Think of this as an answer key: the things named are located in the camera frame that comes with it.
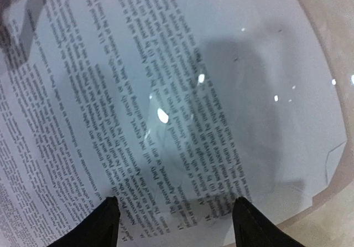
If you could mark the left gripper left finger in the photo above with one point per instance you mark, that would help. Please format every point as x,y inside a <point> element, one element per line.
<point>100,228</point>

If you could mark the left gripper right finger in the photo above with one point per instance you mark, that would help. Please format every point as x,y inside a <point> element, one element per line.
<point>252,228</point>

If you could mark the printed paper sheet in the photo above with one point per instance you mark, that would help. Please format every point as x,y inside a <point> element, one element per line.
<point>166,105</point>

